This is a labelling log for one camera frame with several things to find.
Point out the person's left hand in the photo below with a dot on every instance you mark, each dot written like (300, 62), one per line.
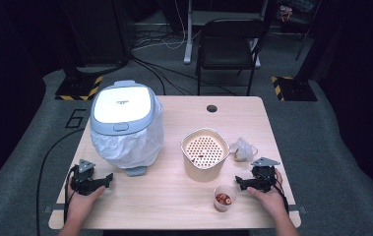
(80, 205)

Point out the clear plastic cup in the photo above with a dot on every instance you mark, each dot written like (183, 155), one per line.
(220, 206)

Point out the beige container with perforated strainer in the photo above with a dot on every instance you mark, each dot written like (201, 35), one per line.
(203, 170)

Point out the white plastic bin liner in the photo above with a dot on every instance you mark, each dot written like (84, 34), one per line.
(125, 149)

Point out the black folding chair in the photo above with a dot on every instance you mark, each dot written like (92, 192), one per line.
(228, 49)

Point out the black cabinet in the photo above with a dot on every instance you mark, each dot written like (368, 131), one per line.
(98, 32)

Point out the person's right hand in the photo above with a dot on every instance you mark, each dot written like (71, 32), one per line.
(271, 201)

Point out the white grey pedal trash can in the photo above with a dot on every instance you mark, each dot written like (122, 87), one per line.
(121, 105)

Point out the white desk frame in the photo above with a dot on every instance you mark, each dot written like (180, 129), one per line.
(188, 39)

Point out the hazard striped black base plate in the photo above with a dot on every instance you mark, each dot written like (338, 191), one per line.
(75, 88)
(295, 90)

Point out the red food pieces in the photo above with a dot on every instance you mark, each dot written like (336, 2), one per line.
(223, 198)

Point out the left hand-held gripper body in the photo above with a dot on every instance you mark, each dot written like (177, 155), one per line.
(84, 185)

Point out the small clear plastic bag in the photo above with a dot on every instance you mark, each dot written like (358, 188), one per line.
(242, 150)

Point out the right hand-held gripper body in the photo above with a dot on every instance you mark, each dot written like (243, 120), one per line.
(263, 178)

